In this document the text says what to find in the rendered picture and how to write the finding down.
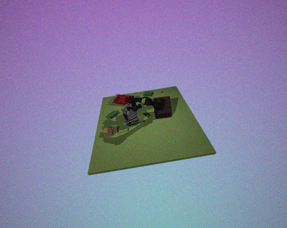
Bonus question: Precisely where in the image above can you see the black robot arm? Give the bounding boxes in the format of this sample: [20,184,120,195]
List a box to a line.
[125,96,162,111]

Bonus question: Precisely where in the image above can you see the brown rectangular block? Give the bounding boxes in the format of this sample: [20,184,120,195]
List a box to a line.
[102,128,115,136]

